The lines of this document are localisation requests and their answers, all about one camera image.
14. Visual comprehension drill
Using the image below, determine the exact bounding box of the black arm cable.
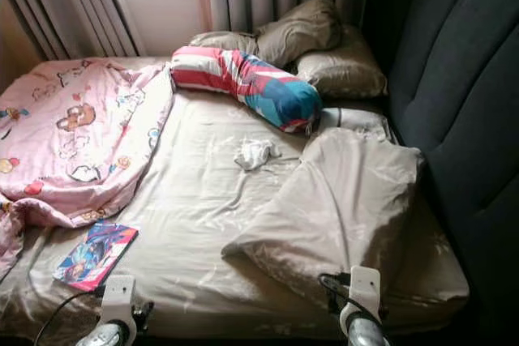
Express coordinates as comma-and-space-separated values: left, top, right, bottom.
317, 272, 388, 332
32, 284, 107, 346

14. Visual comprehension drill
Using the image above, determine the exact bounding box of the crumpled white sock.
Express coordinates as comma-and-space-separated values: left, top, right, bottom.
234, 138, 284, 172

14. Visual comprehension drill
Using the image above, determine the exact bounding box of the colourful comic book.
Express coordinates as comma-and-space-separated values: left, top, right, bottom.
52, 220, 140, 293

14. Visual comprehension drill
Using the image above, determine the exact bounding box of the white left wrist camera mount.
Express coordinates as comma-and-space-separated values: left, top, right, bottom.
101, 274, 138, 331

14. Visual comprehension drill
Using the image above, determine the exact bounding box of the beige folded duvet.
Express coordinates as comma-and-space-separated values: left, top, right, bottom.
220, 126, 427, 311

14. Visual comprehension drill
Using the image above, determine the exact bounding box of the white dark-piped bed mattress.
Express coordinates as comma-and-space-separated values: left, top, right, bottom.
320, 106, 399, 141

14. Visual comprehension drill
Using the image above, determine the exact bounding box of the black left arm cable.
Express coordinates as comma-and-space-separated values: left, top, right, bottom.
32, 284, 107, 346

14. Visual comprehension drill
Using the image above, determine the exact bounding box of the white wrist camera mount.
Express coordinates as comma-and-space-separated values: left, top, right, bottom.
101, 274, 138, 331
340, 264, 383, 335

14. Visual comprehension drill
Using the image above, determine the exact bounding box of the dark grey padded panel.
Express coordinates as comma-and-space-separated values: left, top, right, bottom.
373, 0, 519, 340

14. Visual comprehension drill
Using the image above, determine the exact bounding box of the bright white window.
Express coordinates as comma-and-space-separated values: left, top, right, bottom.
97, 0, 212, 58

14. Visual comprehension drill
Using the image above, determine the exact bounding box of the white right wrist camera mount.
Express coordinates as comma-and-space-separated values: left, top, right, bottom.
340, 264, 383, 335

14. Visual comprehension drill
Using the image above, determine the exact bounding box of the pink cartoon print blanket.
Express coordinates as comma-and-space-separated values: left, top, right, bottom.
0, 58, 176, 279

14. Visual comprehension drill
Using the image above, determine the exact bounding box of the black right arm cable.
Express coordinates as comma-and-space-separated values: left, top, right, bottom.
317, 272, 388, 332

